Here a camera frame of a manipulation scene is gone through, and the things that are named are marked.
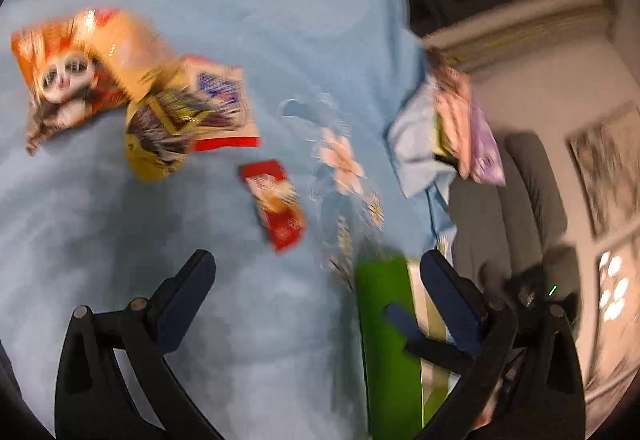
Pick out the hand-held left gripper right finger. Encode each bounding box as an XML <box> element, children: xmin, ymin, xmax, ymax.
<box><xmin>415</xmin><ymin>250</ymin><xmax>586</xmax><ymax>440</ymax></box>

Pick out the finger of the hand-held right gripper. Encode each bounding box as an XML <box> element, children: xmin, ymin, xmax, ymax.
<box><xmin>384</xmin><ymin>302</ymin><xmax>476</xmax><ymax>373</ymax></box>

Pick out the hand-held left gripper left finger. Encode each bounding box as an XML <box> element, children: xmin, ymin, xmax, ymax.
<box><xmin>55</xmin><ymin>249</ymin><xmax>221</xmax><ymax>440</ymax></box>

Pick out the green box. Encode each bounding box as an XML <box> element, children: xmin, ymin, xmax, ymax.
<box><xmin>355</xmin><ymin>247</ymin><xmax>453</xmax><ymax>440</ymax></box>

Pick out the small red snack packet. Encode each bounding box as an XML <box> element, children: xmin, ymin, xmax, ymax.
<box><xmin>239</xmin><ymin>160</ymin><xmax>307</xmax><ymax>253</ymax></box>

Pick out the white and red snack packet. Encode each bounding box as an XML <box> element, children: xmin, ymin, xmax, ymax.
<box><xmin>170</xmin><ymin>55</ymin><xmax>261</xmax><ymax>153</ymax></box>

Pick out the orange cartoon-face snack bag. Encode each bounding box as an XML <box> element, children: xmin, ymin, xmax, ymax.
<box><xmin>11</xmin><ymin>9</ymin><xmax>176</xmax><ymax>156</ymax></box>

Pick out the grey sofa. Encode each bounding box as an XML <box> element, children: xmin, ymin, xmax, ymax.
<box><xmin>447</xmin><ymin>132</ymin><xmax>583</xmax><ymax>336</ymax></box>

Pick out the yellow crumpled snack bag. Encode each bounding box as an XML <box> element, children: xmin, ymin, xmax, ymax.
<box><xmin>125</xmin><ymin>90</ymin><xmax>211</xmax><ymax>183</ymax></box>

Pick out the folded light blue cloth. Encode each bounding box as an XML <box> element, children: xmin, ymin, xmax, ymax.
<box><xmin>387</xmin><ymin>80</ymin><xmax>461</xmax><ymax>198</ymax></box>

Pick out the stack of pink purple packets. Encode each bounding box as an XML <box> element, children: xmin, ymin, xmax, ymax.
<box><xmin>425</xmin><ymin>47</ymin><xmax>506</xmax><ymax>186</ymax></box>

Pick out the framed wall picture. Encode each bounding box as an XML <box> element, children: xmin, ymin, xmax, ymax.
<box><xmin>565</xmin><ymin>105</ymin><xmax>640</xmax><ymax>236</ymax></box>

